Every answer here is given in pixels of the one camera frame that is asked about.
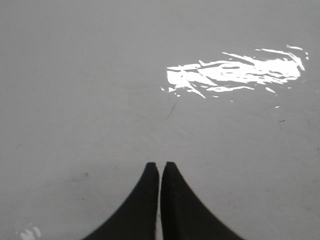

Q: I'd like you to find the white whiteboard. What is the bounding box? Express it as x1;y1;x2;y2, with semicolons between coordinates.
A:
0;0;320;240

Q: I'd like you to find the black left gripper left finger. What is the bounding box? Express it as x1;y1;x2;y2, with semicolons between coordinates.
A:
85;162;159;240

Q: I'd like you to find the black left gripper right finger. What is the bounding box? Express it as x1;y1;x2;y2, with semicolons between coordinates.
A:
160;162;242;240

